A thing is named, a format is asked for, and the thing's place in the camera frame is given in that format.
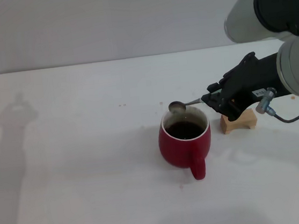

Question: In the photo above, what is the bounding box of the light wooden spoon rest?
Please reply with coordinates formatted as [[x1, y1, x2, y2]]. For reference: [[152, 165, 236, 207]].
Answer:
[[219, 107, 259, 136]]

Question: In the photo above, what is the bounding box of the red ceramic coffee cup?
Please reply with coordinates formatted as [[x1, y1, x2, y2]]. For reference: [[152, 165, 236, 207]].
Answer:
[[154, 102, 217, 185]]

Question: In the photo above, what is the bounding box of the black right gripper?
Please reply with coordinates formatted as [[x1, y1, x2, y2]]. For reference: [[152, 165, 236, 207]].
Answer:
[[196, 49, 287, 125]]

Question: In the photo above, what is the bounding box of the black cable with metal connector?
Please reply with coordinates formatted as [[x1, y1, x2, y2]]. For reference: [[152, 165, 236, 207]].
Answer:
[[253, 83, 299, 127]]

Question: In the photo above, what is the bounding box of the spoon with light blue handle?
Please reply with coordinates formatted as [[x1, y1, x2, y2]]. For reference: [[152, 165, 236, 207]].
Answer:
[[167, 97, 206, 115]]

